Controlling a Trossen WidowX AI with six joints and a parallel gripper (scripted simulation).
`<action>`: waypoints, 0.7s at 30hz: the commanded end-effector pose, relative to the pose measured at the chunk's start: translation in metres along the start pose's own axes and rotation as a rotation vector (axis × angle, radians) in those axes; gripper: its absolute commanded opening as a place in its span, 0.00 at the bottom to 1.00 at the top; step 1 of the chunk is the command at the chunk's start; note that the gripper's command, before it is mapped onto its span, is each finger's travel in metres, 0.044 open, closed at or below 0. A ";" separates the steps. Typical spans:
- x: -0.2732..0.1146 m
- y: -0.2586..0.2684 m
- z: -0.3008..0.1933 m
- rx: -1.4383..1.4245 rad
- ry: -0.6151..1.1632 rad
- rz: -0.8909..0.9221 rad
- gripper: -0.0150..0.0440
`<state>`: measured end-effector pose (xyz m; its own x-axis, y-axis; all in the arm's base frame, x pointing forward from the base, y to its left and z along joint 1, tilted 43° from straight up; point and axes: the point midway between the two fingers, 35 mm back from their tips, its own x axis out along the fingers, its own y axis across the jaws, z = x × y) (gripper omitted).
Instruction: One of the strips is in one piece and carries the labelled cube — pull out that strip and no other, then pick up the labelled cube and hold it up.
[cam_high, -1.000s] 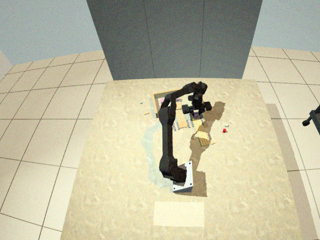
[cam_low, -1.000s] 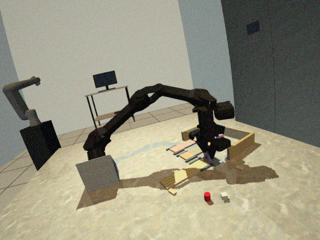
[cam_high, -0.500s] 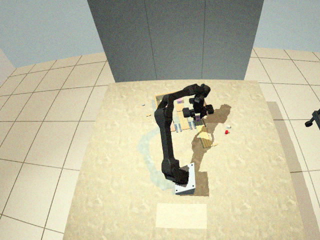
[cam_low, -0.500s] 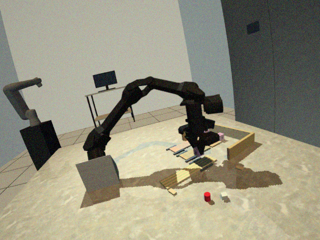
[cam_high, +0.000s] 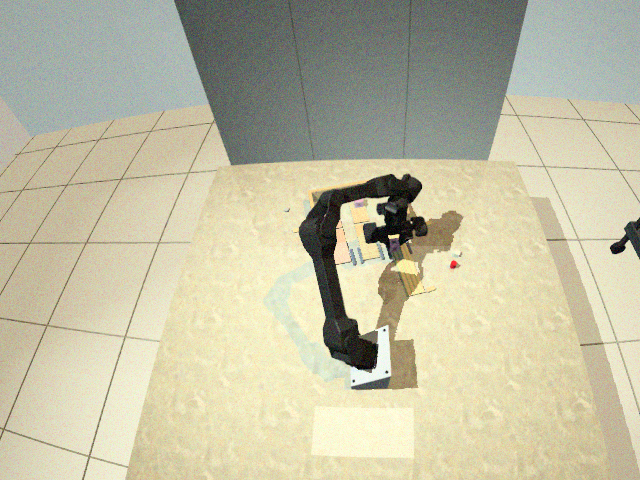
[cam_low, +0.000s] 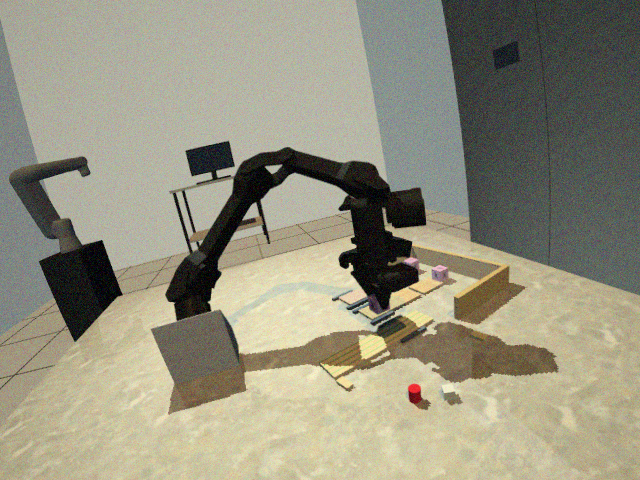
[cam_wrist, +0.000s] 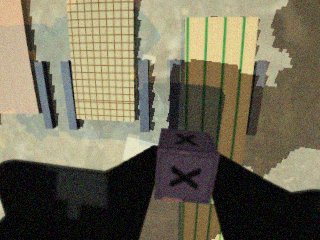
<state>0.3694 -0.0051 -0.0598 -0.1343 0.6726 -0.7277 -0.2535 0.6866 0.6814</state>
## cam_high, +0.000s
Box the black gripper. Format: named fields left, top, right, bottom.
left=363, top=215, right=428, bottom=248

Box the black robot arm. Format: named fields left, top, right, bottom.
left=298, top=173, right=422, bottom=369

